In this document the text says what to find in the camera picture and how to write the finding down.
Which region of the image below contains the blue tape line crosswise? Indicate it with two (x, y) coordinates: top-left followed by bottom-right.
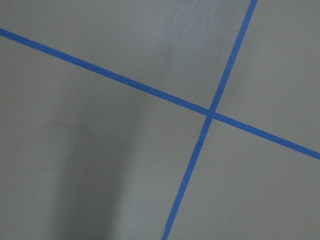
(0, 28), (320, 160)

